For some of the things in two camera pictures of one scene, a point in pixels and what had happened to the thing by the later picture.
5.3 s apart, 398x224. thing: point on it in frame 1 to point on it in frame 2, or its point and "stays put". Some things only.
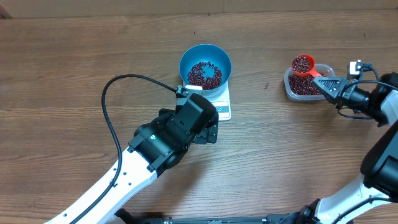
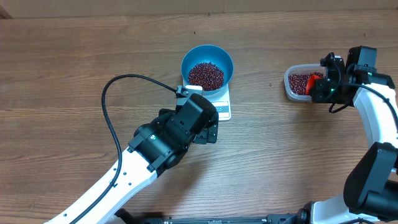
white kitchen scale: x=221 y=100 stays put
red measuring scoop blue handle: x=303 y=65 to x=310 y=81
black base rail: x=124 y=216 stays put
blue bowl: x=206 y=65 stays put
